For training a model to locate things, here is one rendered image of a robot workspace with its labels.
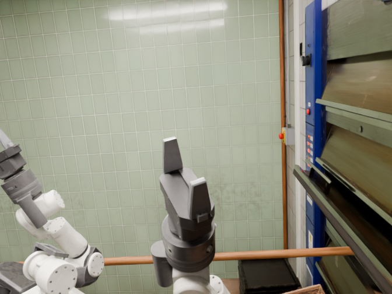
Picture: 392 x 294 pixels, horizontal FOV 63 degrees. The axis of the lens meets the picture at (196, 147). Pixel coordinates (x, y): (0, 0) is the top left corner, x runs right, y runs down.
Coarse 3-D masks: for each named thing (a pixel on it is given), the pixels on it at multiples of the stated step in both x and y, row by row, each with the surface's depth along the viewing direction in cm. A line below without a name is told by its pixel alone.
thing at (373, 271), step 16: (320, 176) 139; (336, 192) 119; (352, 192) 122; (320, 208) 106; (352, 208) 104; (368, 208) 107; (336, 224) 92; (352, 224) 92; (368, 224) 93; (384, 224) 95; (352, 240) 82; (368, 240) 82; (384, 240) 84; (384, 256) 75; (384, 288) 65
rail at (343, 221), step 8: (296, 168) 141; (304, 176) 128; (312, 184) 118; (320, 192) 110; (328, 200) 103; (328, 208) 100; (336, 208) 97; (336, 216) 93; (344, 216) 91; (344, 224) 87; (352, 232) 82; (360, 240) 78; (360, 248) 77; (368, 248) 74; (368, 256) 73; (376, 256) 71; (376, 264) 69; (384, 264) 68; (384, 272) 66
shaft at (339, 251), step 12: (228, 252) 121; (240, 252) 120; (252, 252) 120; (264, 252) 119; (276, 252) 119; (288, 252) 118; (300, 252) 118; (312, 252) 118; (324, 252) 117; (336, 252) 117; (348, 252) 117; (108, 264) 123; (120, 264) 123; (132, 264) 123
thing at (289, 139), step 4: (284, 128) 202; (288, 128) 200; (292, 128) 199; (288, 132) 198; (292, 132) 198; (284, 136) 200; (288, 136) 198; (292, 136) 198; (284, 140) 201; (288, 140) 199; (292, 140) 199; (288, 144) 199; (292, 144) 199
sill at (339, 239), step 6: (330, 222) 144; (330, 228) 143; (336, 234) 136; (342, 240) 129; (342, 246) 129; (348, 246) 124; (354, 258) 118; (354, 264) 118; (360, 264) 112; (360, 270) 113; (366, 270) 108; (366, 276) 108; (372, 282) 104; (372, 288) 104; (378, 288) 100
